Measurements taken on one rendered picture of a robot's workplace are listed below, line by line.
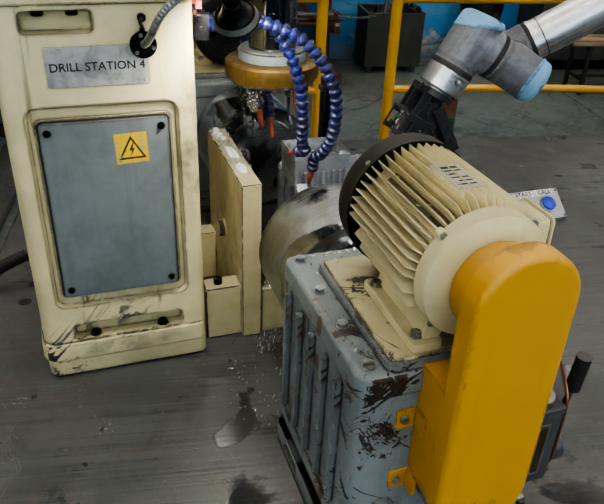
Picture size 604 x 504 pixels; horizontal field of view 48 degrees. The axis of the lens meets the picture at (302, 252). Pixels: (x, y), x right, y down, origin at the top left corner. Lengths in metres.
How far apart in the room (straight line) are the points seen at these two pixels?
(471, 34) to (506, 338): 0.80
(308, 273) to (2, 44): 0.55
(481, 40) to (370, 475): 0.86
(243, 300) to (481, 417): 0.71
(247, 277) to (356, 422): 0.58
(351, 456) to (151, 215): 0.56
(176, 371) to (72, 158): 0.46
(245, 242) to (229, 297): 0.13
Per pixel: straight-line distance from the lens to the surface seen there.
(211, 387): 1.33
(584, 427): 1.37
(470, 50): 1.41
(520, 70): 1.45
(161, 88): 1.14
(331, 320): 0.88
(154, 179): 1.19
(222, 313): 1.41
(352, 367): 0.82
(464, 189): 0.78
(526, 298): 0.72
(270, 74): 1.27
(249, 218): 1.30
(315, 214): 1.15
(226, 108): 1.66
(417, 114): 1.43
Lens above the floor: 1.68
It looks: 30 degrees down
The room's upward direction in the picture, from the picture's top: 2 degrees clockwise
